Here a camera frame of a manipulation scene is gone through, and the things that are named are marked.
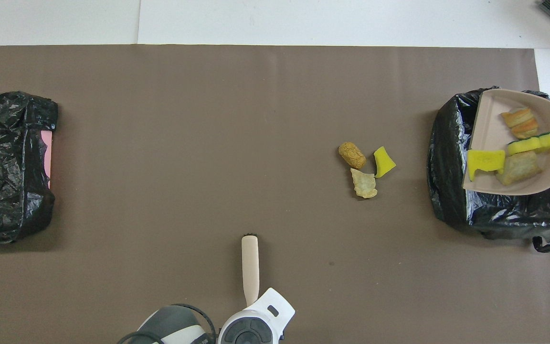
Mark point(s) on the small yellow sponge piece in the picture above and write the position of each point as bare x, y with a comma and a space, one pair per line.
384, 162

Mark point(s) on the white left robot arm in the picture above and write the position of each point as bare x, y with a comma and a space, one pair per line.
260, 310

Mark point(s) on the beige plastic dustpan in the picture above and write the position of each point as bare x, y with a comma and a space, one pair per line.
492, 124

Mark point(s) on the large yellow sponge piece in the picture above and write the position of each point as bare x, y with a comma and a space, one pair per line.
485, 161

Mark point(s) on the brown fried croquette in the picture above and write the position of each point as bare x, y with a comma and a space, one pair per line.
352, 155

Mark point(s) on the yellow green scrub sponge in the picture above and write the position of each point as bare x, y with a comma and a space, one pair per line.
530, 144

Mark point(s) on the black plastic trash bag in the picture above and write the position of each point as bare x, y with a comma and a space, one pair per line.
3, 162
499, 215

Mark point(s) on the striped croissant bread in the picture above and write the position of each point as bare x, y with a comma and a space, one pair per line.
521, 123

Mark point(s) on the brown table mat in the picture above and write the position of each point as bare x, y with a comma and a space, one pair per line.
256, 95

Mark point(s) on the beige hand brush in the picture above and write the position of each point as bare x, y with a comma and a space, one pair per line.
250, 267

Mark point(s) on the pink plastic bin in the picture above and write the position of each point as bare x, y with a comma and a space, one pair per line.
47, 157

